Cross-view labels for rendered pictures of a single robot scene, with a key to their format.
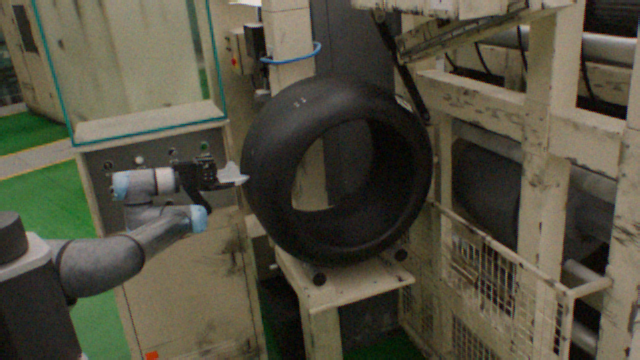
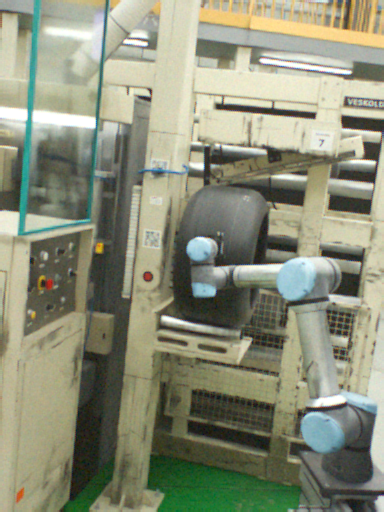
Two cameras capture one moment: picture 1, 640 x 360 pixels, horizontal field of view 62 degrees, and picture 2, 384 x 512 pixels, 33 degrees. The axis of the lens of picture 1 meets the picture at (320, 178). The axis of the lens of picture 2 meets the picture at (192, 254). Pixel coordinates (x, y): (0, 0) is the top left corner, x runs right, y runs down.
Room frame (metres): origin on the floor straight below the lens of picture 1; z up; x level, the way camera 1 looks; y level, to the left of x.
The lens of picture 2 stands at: (0.26, 2.29, 1.60)
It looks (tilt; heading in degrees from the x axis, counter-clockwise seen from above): 9 degrees down; 302
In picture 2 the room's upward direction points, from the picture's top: 7 degrees clockwise
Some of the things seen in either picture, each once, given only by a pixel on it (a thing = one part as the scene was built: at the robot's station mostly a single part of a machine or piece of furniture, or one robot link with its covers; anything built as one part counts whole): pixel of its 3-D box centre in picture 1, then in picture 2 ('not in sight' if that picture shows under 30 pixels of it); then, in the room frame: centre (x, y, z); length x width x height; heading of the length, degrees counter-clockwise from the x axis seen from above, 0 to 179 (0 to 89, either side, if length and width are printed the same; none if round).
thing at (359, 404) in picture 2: not in sight; (353, 417); (0.78, 0.47, 0.88); 0.13 x 0.12 x 0.14; 80
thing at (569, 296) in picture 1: (461, 312); (263, 363); (1.49, -0.43, 0.65); 0.90 x 0.02 x 0.70; 19
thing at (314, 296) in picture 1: (302, 270); (197, 342); (1.56, 0.09, 0.84); 0.36 x 0.09 x 0.06; 19
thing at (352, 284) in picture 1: (341, 268); (204, 342); (1.60, -0.04, 0.80); 0.37 x 0.36 x 0.02; 109
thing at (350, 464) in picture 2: not in sight; (349, 454); (0.78, 0.46, 0.77); 0.15 x 0.15 x 0.10
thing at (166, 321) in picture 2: (301, 254); (200, 327); (1.55, 0.09, 0.90); 0.35 x 0.05 x 0.05; 19
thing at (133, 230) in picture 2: not in sight; (134, 242); (1.91, 0.12, 1.19); 0.05 x 0.04 x 0.48; 109
